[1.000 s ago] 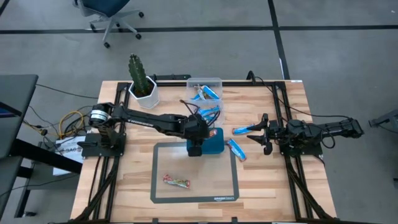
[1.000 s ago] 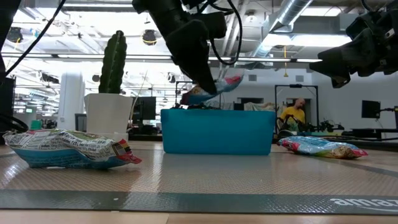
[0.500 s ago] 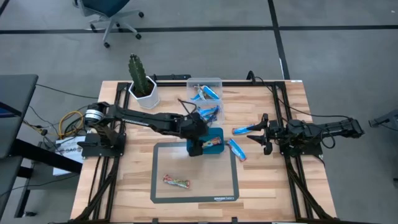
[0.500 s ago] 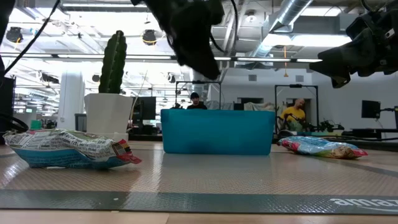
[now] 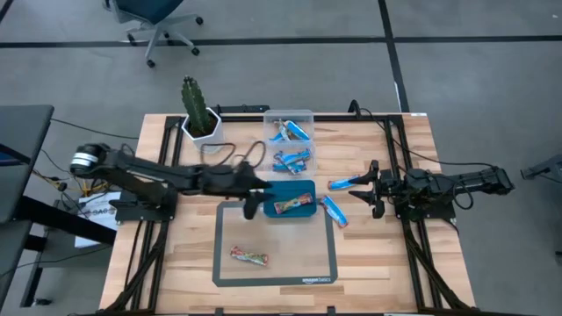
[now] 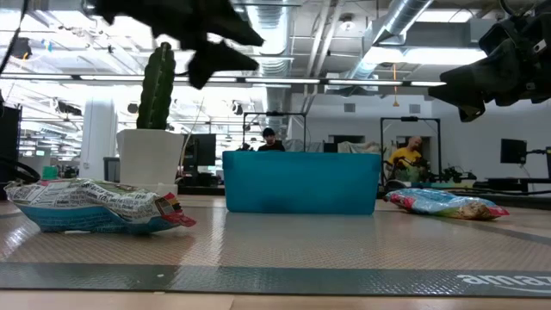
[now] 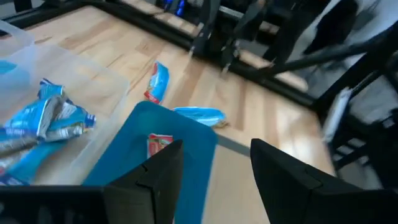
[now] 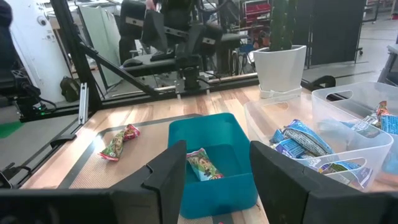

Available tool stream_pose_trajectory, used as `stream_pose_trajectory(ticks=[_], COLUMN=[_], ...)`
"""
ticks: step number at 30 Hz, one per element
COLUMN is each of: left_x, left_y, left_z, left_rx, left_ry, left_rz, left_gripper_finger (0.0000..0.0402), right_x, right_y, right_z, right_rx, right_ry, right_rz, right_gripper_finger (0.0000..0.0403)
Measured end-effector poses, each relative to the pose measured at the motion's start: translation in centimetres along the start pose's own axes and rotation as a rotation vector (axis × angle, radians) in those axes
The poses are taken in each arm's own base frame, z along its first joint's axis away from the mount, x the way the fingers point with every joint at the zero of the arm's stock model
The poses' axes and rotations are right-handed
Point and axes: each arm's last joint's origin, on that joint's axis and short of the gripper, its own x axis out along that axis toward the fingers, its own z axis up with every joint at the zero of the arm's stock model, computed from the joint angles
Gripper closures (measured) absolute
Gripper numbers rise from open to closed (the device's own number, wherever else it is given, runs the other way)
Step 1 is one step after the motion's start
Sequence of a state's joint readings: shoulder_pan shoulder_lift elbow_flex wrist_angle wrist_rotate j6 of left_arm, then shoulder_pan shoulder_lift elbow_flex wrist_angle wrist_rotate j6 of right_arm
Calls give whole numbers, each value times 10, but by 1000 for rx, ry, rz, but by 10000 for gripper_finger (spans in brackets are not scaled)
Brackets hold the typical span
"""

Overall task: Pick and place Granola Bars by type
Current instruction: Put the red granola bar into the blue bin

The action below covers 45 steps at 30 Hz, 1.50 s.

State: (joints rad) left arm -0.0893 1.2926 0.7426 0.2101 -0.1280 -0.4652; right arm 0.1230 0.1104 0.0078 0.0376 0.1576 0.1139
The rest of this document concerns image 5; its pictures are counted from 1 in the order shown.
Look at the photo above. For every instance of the grey stand base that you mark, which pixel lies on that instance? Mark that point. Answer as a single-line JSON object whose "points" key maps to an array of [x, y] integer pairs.
{"points": [[544, 169]]}

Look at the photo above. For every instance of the blue white wrapper granola bar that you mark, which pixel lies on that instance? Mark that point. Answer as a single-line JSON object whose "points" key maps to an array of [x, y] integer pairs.
{"points": [[284, 129], [299, 130]]}

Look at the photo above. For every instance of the blue plastic bin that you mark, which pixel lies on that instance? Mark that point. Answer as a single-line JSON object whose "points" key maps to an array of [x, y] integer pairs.
{"points": [[303, 210]]}

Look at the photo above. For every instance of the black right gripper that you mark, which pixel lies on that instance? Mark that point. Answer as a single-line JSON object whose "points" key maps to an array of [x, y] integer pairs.
{"points": [[386, 188]]}

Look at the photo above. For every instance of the grey office chair blue seat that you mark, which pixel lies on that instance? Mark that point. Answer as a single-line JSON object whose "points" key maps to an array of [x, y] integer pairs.
{"points": [[149, 9]]}

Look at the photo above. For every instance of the green cactus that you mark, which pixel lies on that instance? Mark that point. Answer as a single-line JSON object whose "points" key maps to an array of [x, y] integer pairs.
{"points": [[195, 107]]}

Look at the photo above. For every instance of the small black edge clamp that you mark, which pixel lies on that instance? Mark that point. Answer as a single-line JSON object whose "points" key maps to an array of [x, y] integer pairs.
{"points": [[331, 310], [218, 311]]}

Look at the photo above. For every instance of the clear plastic bin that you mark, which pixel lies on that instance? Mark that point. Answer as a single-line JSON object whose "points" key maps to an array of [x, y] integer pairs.
{"points": [[268, 175], [303, 115]]}

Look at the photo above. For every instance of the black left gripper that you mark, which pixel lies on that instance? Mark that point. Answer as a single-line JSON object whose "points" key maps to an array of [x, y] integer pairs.
{"points": [[228, 182]]}

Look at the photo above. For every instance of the white hexagonal plant pot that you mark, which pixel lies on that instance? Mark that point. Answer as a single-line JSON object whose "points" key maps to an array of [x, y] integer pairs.
{"points": [[211, 138]]}

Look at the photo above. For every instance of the black aluminium table frame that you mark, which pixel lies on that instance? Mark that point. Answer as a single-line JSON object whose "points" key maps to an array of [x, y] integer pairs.
{"points": [[342, 118]]}

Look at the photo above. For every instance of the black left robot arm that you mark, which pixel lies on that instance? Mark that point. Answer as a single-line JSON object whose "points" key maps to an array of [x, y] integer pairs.
{"points": [[145, 173]]}

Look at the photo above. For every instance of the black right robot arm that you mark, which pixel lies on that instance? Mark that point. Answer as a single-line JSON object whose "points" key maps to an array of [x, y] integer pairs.
{"points": [[465, 184]]}

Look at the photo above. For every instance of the white printed cardboard box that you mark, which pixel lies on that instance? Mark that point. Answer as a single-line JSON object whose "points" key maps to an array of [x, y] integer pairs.
{"points": [[98, 213]]}

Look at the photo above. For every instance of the multicolour wrapper granola bar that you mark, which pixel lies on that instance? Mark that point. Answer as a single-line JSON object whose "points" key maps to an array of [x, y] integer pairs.
{"points": [[293, 203], [249, 256]]}

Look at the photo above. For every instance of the grey-bordered translucent silicone mat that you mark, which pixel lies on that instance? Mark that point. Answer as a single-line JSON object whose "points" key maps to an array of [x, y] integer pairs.
{"points": [[272, 282]]}

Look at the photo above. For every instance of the dark grey desk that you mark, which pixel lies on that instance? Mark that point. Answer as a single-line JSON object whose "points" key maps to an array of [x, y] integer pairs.
{"points": [[22, 131]]}

